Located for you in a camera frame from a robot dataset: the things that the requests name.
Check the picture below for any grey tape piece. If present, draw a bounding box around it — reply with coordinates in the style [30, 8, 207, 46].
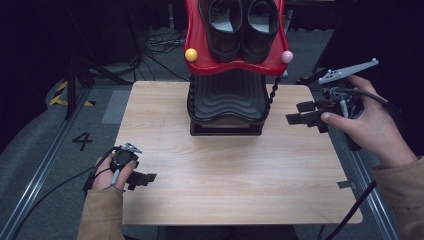
[336, 179, 357, 191]

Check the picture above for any person's left hand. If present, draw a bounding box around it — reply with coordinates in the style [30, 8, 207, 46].
[91, 154, 138, 192]

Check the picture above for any red and black shoe rack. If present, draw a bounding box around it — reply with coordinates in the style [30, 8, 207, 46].
[184, 0, 295, 137]

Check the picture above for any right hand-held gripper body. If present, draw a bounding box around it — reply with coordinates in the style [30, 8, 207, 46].
[313, 57, 380, 122]

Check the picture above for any grey metal floor rail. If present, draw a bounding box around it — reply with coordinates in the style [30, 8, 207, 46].
[328, 95, 400, 240]
[0, 87, 94, 240]

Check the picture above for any left hand-held gripper black cable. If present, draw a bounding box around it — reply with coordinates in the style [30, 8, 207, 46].
[11, 146, 120, 240]

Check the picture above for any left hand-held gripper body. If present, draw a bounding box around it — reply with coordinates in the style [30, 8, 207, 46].
[110, 142, 144, 174]

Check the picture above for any person's right hand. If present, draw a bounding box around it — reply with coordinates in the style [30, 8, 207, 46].
[320, 74, 418, 169]

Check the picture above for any tangle of black floor cables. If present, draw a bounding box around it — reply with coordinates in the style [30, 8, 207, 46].
[134, 27, 192, 83]

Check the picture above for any black leather shoe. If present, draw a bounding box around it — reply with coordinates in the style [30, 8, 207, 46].
[241, 0, 281, 65]
[198, 0, 245, 64]

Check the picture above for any right hand-held gripper black cable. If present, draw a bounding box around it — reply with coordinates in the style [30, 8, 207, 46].
[318, 87, 406, 240]

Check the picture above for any hand-held gripper black cable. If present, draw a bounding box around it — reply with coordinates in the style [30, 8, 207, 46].
[318, 87, 406, 240]
[11, 146, 120, 240]

